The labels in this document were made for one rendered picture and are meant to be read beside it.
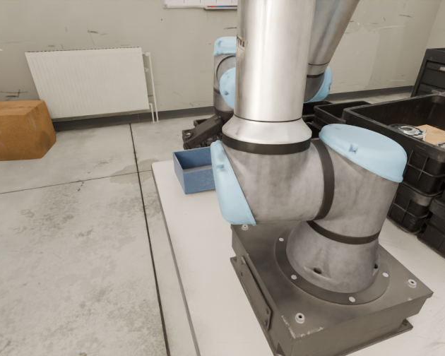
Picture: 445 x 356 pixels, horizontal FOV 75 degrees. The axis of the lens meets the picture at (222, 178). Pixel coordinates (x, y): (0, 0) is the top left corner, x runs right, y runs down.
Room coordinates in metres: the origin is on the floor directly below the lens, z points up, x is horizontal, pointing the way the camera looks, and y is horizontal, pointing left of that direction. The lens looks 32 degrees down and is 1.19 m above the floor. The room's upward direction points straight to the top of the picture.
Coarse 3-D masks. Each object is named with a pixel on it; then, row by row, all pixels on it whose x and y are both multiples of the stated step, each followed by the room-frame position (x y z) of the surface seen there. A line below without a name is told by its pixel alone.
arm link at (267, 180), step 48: (240, 0) 0.37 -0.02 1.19; (288, 0) 0.34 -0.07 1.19; (240, 48) 0.36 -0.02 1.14; (288, 48) 0.33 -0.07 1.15; (240, 96) 0.34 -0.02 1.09; (288, 96) 0.33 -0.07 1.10; (240, 144) 0.31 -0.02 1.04; (288, 144) 0.30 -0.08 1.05; (240, 192) 0.29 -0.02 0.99; (288, 192) 0.30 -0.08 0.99
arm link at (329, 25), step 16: (320, 0) 0.50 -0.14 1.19; (336, 0) 0.49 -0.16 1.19; (352, 0) 0.49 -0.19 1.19; (320, 16) 0.51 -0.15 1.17; (336, 16) 0.50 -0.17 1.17; (320, 32) 0.52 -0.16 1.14; (336, 32) 0.52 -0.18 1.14; (320, 48) 0.53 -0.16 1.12; (320, 64) 0.54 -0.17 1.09; (320, 80) 0.58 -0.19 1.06; (304, 96) 0.58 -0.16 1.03; (320, 96) 0.58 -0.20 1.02
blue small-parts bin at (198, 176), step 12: (180, 156) 0.83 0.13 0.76; (192, 156) 0.85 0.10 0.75; (204, 156) 0.86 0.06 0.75; (180, 168) 0.72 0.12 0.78; (192, 168) 0.84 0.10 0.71; (204, 168) 0.84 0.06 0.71; (180, 180) 0.74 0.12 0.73; (192, 180) 0.70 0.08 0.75; (204, 180) 0.71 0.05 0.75; (192, 192) 0.69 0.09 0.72
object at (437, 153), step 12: (420, 96) 0.91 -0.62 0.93; (432, 96) 0.92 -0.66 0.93; (444, 96) 0.91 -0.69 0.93; (348, 108) 0.79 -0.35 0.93; (360, 108) 0.80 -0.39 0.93; (348, 120) 0.76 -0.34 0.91; (360, 120) 0.72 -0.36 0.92; (372, 120) 0.70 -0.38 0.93; (384, 132) 0.65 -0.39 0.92; (396, 132) 0.63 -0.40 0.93; (408, 144) 0.59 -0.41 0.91; (420, 144) 0.57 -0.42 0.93; (432, 144) 0.56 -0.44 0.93; (432, 156) 0.54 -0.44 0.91; (444, 156) 0.53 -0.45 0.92
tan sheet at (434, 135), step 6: (420, 126) 0.91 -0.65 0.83; (426, 126) 0.91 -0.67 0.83; (426, 132) 0.86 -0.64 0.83; (432, 132) 0.86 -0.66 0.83; (438, 132) 0.86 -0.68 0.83; (444, 132) 0.86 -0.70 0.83; (426, 138) 0.81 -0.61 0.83; (432, 138) 0.81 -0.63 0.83; (438, 138) 0.81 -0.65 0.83; (444, 138) 0.81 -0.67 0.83
